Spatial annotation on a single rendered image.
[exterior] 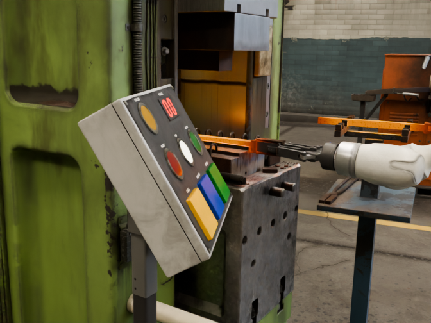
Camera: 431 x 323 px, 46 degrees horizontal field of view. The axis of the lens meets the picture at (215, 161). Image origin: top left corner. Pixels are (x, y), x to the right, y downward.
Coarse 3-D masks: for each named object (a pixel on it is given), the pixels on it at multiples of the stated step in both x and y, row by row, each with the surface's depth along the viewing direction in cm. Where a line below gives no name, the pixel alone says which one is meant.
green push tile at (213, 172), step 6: (210, 168) 102; (216, 168) 106; (210, 174) 100; (216, 174) 103; (210, 180) 100; (216, 180) 101; (222, 180) 106; (216, 186) 100; (222, 186) 103; (222, 192) 101; (228, 192) 106; (222, 198) 100
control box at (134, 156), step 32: (128, 96) 79; (160, 96) 96; (96, 128) 76; (128, 128) 76; (160, 128) 86; (192, 128) 107; (128, 160) 77; (160, 160) 78; (192, 160) 94; (128, 192) 78; (160, 192) 77; (160, 224) 78; (192, 224) 78; (160, 256) 80; (192, 256) 79
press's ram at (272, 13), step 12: (180, 0) 133; (192, 0) 131; (204, 0) 129; (216, 0) 127; (228, 0) 127; (240, 0) 132; (252, 0) 137; (264, 0) 142; (276, 0) 149; (180, 12) 134; (192, 12) 133; (204, 12) 132; (216, 12) 131; (228, 12) 130; (240, 12) 133; (252, 12) 138; (264, 12) 143; (276, 12) 150
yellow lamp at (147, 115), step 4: (144, 108) 82; (144, 112) 81; (148, 112) 83; (144, 116) 80; (148, 116) 82; (152, 116) 84; (148, 120) 81; (152, 120) 83; (148, 124) 80; (152, 124) 82; (152, 128) 81
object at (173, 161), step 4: (168, 152) 83; (168, 156) 82; (172, 156) 83; (172, 160) 82; (176, 160) 85; (172, 164) 82; (176, 164) 83; (176, 168) 83; (180, 168) 85; (176, 172) 82; (180, 172) 84
